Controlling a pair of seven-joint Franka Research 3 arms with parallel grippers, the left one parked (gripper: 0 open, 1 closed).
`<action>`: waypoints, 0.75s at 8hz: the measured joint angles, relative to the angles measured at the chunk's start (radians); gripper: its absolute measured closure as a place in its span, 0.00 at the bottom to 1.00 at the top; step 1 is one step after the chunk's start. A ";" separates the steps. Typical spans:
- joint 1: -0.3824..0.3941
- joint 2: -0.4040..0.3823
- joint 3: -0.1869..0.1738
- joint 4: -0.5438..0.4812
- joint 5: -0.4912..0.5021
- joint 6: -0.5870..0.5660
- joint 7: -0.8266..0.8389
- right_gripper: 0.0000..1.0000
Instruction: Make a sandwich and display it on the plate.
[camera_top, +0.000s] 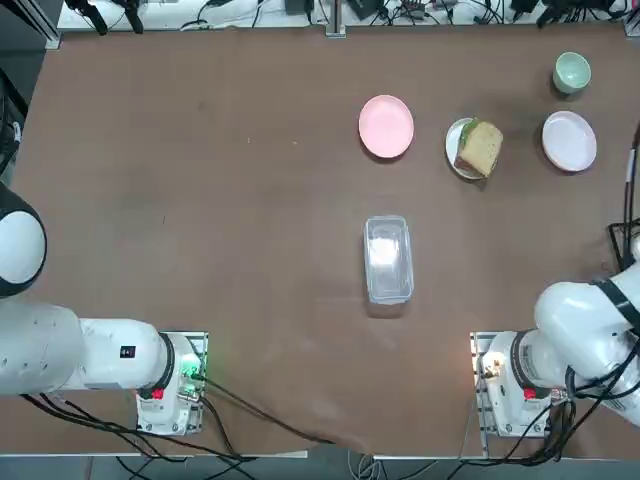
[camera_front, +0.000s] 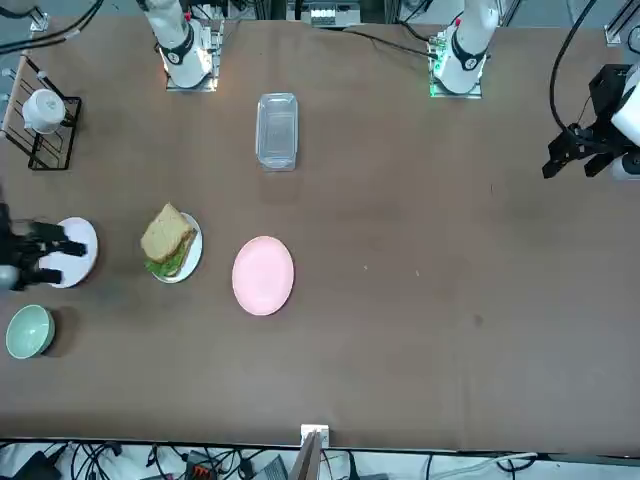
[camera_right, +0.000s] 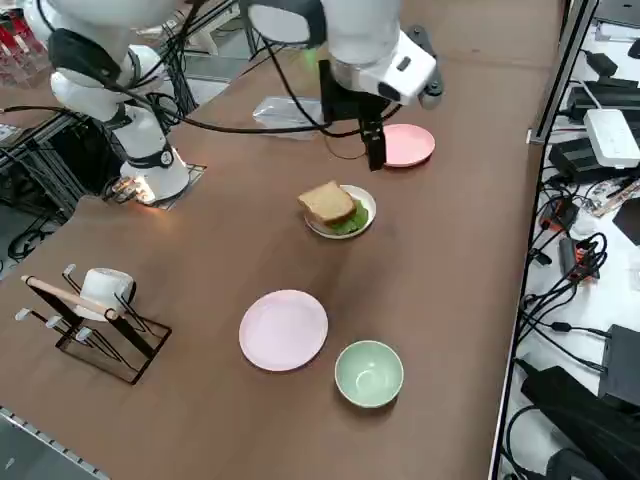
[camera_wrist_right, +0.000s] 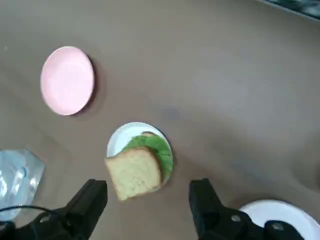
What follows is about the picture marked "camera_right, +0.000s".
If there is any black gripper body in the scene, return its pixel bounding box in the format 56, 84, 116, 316
318, 59, 397, 126

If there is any brown bread slice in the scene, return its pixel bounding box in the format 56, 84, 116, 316
297, 180, 357, 226

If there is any green lettuce leaf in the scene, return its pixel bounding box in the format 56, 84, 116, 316
327, 197, 371, 234

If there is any pale green bowl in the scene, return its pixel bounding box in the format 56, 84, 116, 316
334, 340, 405, 410

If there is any pink round plate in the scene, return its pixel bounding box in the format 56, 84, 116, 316
382, 123, 436, 169

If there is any white round plate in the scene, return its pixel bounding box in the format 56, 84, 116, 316
303, 184, 377, 240
238, 289, 330, 372

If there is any clear plastic food container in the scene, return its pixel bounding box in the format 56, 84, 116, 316
251, 96, 326, 132

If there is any black power adapter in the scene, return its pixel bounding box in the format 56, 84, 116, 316
548, 137, 601, 184

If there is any white cup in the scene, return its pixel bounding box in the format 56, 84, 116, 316
74, 268, 137, 321

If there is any black power brick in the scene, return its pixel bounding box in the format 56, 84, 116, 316
601, 323, 640, 401

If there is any black bag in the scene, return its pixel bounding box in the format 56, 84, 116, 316
519, 365, 640, 480

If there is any dark grey wrist bracket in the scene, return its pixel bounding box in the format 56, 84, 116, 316
403, 25, 446, 109

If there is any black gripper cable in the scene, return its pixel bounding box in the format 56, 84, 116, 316
149, 0, 374, 162

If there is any aluminium table edge rail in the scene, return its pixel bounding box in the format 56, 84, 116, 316
0, 403, 109, 480
492, 0, 599, 480

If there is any black wire cup rack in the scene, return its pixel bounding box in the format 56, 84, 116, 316
20, 263, 173, 386

